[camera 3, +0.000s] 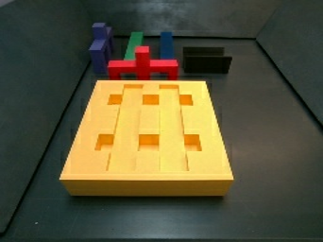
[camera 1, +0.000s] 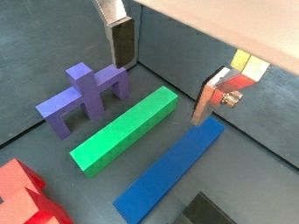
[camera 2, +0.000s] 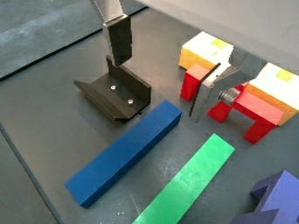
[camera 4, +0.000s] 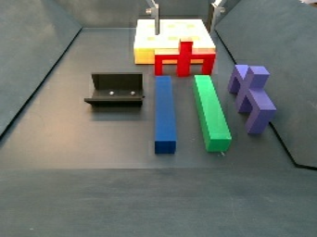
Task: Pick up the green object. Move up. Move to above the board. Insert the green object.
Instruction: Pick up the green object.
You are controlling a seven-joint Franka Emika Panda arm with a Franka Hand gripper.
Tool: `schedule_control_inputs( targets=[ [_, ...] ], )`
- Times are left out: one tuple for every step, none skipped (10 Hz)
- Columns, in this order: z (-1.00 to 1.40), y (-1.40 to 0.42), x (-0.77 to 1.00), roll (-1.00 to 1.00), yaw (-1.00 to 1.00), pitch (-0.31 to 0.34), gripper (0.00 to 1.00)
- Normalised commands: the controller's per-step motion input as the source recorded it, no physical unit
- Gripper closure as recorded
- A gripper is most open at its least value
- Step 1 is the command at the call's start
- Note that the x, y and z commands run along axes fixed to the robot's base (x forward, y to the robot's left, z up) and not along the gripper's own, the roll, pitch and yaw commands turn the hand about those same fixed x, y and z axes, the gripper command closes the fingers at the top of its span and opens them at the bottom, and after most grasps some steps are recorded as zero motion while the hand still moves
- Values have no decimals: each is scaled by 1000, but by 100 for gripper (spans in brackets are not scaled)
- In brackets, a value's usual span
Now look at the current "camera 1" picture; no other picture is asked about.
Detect black angle bracket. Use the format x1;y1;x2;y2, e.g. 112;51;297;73
173;192;237;224

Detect purple cross-shaped block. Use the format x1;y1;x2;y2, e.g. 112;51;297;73
36;62;128;139

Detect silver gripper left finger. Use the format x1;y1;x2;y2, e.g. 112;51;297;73
92;0;135;68

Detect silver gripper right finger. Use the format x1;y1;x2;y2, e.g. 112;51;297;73
191;50;269;125

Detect blue long block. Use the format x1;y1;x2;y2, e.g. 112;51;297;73
113;117;224;224

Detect green long block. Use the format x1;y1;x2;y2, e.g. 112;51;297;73
69;86;177;179

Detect red cross-shaped block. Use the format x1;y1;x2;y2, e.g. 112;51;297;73
0;158;75;224

